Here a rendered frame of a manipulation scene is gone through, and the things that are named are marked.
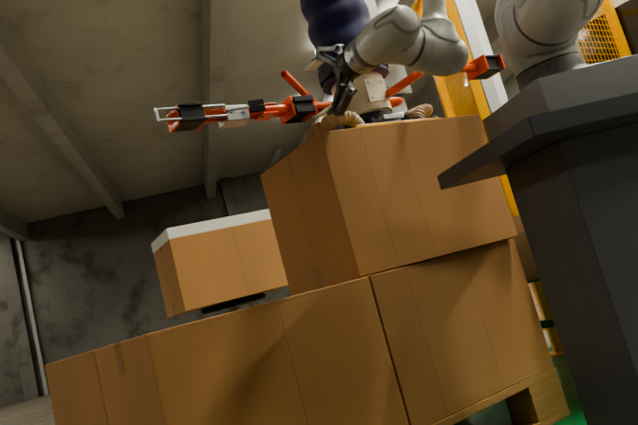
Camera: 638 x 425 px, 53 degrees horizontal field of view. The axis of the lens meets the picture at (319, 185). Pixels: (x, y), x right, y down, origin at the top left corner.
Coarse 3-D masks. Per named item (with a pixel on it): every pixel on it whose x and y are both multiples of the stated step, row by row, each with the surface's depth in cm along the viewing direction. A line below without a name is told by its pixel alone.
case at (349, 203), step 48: (336, 144) 172; (384, 144) 180; (432, 144) 189; (480, 144) 199; (288, 192) 190; (336, 192) 168; (384, 192) 176; (432, 192) 184; (480, 192) 193; (288, 240) 194; (336, 240) 171; (384, 240) 171; (432, 240) 179; (480, 240) 188
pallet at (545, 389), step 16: (528, 384) 185; (544, 384) 188; (560, 384) 192; (496, 400) 176; (512, 400) 190; (528, 400) 185; (544, 400) 186; (560, 400) 190; (448, 416) 166; (464, 416) 168; (512, 416) 190; (528, 416) 186; (544, 416) 184; (560, 416) 188
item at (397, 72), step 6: (390, 66) 352; (396, 66) 355; (402, 66) 357; (390, 72) 351; (396, 72) 353; (402, 72) 356; (390, 78) 349; (396, 78) 352; (402, 78) 354; (390, 84) 348; (402, 90) 352; (408, 90) 355; (396, 96) 354
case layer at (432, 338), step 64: (448, 256) 182; (512, 256) 197; (256, 320) 144; (320, 320) 153; (384, 320) 163; (448, 320) 175; (512, 320) 189; (64, 384) 189; (128, 384) 141; (192, 384) 132; (256, 384) 139; (320, 384) 148; (384, 384) 157; (448, 384) 169; (512, 384) 181
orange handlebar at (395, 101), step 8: (472, 64) 197; (416, 72) 188; (408, 80) 191; (416, 80) 191; (392, 88) 197; (400, 88) 195; (272, 104) 184; (280, 104) 185; (288, 104) 186; (320, 104) 192; (328, 104) 194; (392, 104) 213; (208, 112) 172; (216, 112) 173; (224, 112) 174; (256, 112) 180; (264, 112) 181; (272, 112) 183; (280, 112) 189; (208, 120) 176; (216, 120) 178; (256, 120) 186
